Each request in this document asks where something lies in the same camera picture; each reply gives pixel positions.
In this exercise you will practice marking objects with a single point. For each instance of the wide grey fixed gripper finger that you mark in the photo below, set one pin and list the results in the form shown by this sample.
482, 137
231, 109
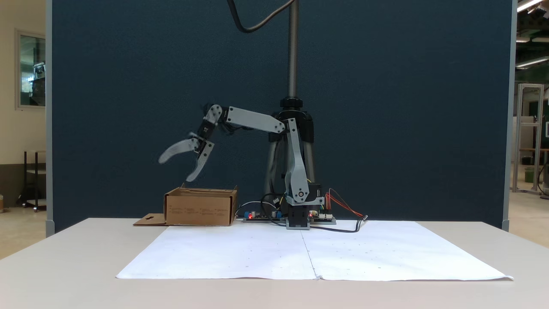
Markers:
178, 148

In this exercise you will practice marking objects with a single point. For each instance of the brown cardboard box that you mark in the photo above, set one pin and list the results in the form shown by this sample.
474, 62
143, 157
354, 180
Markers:
199, 210

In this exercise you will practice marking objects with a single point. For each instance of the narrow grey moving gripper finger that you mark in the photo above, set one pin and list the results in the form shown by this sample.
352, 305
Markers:
201, 165

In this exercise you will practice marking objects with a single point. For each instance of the dark blue partition panel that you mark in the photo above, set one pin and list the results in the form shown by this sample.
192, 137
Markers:
128, 86

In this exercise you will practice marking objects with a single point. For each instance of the long ceiling light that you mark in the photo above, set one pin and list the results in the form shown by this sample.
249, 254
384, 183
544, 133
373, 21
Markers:
528, 5
532, 62

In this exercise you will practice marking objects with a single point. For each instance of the green bin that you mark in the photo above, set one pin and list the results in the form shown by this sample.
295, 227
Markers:
529, 174

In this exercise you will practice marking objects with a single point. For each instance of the framed wall window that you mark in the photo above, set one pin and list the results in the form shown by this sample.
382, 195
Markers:
32, 71

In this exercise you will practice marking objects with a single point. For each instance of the white paper sheet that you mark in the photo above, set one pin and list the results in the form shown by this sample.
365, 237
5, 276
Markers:
223, 253
407, 253

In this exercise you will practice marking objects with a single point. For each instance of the blue circuit board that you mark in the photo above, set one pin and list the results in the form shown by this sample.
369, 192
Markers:
261, 217

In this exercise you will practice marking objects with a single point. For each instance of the aluminium profile frame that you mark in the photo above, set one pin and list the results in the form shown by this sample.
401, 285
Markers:
531, 128

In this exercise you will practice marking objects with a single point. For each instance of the black and silver tripod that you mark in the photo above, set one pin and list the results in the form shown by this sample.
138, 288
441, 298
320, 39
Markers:
293, 51

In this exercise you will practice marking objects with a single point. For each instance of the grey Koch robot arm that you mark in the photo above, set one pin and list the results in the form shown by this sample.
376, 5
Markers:
253, 119

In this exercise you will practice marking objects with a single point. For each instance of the black shelf cart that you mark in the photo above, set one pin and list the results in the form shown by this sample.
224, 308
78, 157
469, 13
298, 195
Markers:
31, 180

